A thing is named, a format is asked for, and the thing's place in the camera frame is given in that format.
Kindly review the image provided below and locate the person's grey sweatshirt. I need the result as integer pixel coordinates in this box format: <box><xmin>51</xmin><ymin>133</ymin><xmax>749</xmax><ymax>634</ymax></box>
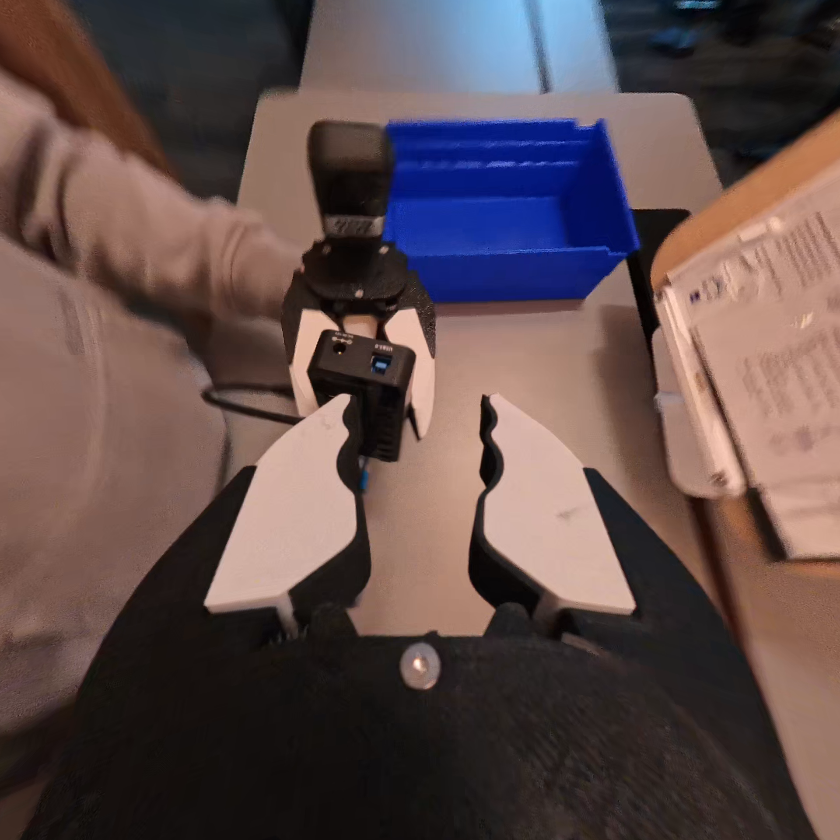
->
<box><xmin>0</xmin><ymin>239</ymin><xmax>231</xmax><ymax>840</ymax></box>

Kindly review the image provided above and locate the black usb hub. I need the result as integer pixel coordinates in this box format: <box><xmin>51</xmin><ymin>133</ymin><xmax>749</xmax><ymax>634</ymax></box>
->
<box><xmin>307</xmin><ymin>330</ymin><xmax>418</xmax><ymax>463</ymax></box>

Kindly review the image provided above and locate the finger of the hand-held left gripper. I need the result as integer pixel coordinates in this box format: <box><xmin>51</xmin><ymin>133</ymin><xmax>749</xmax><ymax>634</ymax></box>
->
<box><xmin>290</xmin><ymin>308</ymin><xmax>349</xmax><ymax>419</ymax></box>
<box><xmin>387</xmin><ymin>304</ymin><xmax>438</xmax><ymax>441</ymax></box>

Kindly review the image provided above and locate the black usb cable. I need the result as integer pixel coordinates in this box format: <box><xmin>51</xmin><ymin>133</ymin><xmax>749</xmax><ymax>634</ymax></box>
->
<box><xmin>202</xmin><ymin>386</ymin><xmax>309</xmax><ymax>426</ymax></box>

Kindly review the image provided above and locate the person's left forearm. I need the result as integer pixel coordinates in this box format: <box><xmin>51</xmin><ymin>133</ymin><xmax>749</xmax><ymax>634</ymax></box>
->
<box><xmin>0</xmin><ymin>69</ymin><xmax>306</xmax><ymax>342</ymax></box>

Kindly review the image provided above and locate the blue plastic bin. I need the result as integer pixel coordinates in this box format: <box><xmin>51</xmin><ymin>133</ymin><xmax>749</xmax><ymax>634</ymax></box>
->
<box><xmin>382</xmin><ymin>117</ymin><xmax>641</xmax><ymax>305</ymax></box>

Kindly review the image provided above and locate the white clipboard stand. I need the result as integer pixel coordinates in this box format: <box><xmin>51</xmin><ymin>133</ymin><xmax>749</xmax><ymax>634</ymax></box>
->
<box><xmin>651</xmin><ymin>328</ymin><xmax>749</xmax><ymax>501</ymax></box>

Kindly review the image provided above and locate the brown wooden panel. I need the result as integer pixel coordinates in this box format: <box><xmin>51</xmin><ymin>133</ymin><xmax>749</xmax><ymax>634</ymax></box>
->
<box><xmin>0</xmin><ymin>0</ymin><xmax>172</xmax><ymax>175</ymax></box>

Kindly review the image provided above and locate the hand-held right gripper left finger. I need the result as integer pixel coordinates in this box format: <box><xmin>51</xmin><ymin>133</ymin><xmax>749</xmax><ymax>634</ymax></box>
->
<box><xmin>203</xmin><ymin>392</ymin><xmax>373</xmax><ymax>636</ymax></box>

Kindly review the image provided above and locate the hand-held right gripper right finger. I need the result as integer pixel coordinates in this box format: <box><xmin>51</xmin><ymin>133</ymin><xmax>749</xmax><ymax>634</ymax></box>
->
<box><xmin>468</xmin><ymin>392</ymin><xmax>637</xmax><ymax>636</ymax></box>

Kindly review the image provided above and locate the wooden clipboard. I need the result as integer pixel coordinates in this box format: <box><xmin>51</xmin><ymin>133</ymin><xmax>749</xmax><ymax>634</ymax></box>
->
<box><xmin>650</xmin><ymin>112</ymin><xmax>840</xmax><ymax>840</ymax></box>

